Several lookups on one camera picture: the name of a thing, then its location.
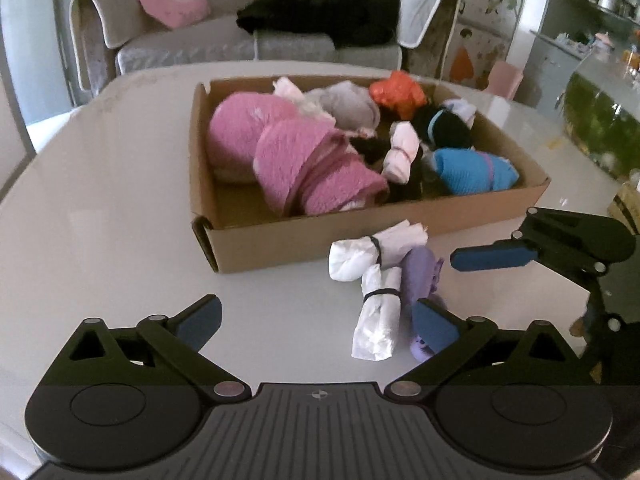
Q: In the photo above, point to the orange sock bundle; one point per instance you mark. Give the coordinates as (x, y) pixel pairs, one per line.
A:
(397, 92)

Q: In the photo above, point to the grey cabinet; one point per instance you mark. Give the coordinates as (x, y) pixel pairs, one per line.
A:
(550, 70)

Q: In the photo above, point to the pale pink sock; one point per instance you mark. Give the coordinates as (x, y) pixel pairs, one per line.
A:
(286, 89)

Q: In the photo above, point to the small pink jar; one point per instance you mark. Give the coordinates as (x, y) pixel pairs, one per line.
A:
(602, 40)

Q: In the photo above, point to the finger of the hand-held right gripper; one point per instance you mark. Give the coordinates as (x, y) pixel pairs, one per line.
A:
(607, 330)
(492, 256)

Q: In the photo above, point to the grey sofa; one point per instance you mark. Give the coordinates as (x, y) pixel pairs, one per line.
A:
(200, 50)

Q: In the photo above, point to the green fish tank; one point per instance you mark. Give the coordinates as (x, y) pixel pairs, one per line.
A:
(600, 120)

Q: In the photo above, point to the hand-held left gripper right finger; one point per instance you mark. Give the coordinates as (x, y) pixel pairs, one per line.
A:
(435, 326)

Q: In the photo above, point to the pink fluffy sock bundle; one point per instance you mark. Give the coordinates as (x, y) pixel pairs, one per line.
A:
(300, 170)
(240, 132)

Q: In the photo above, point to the black garment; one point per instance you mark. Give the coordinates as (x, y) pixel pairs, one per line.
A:
(325, 12)

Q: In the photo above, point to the purple sock bundle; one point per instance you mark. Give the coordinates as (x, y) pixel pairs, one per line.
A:
(420, 275)

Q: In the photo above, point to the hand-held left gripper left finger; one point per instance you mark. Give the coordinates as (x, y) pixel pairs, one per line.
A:
(200, 321)

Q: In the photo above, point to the black sock bundle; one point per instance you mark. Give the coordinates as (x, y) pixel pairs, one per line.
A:
(445, 130)
(372, 149)

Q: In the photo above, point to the greyish white sock bundle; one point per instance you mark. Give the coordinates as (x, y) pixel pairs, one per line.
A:
(345, 105)

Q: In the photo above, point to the floral covered cabinet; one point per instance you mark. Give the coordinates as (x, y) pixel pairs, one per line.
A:
(480, 20)

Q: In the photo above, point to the light pink sock bundle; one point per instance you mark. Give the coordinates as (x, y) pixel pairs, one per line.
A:
(400, 152)

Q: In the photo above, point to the white desktop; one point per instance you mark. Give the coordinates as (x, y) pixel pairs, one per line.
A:
(100, 240)

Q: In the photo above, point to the white black-banded sock bundle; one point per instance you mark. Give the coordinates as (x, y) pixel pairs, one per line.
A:
(350, 257)
(377, 315)

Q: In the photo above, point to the brown cardboard box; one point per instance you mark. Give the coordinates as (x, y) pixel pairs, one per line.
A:
(210, 240)

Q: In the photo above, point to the pink chair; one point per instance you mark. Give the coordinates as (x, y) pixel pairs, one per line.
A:
(505, 80)

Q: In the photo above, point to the white blue-striped sock bundle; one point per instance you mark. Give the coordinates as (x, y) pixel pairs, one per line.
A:
(461, 109)

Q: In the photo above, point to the blue sock bundle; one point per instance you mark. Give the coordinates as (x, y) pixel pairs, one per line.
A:
(470, 170)

